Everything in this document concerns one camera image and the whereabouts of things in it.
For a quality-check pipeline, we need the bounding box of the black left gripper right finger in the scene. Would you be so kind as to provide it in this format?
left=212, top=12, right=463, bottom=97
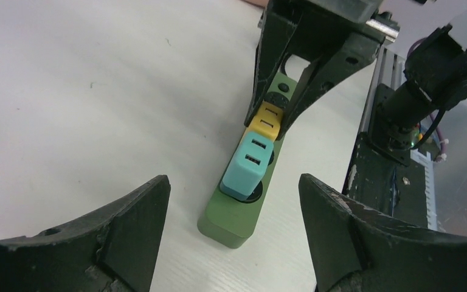
left=299, top=173, right=467, bottom=291

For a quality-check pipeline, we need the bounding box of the white slotted cable duct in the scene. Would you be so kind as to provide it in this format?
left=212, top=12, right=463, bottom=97
left=410, top=150, right=438, bottom=231

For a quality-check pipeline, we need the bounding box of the teal USB adapter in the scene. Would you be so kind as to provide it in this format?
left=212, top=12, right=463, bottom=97
left=220, top=131, right=274, bottom=201

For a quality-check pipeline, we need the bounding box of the green power strip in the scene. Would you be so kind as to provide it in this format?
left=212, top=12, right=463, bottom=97
left=198, top=73, right=297, bottom=249

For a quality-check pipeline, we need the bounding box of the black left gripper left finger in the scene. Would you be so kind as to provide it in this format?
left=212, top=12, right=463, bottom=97
left=0, top=175, right=171, bottom=291

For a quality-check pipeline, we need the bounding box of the yellow USB adapter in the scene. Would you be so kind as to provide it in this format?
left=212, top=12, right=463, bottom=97
left=246, top=102, right=283, bottom=141

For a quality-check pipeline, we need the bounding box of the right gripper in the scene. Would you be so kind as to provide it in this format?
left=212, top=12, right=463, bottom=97
left=244, top=1, right=400, bottom=140

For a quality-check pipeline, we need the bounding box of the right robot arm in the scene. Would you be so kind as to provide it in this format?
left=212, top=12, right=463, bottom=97
left=244, top=1, right=467, bottom=147

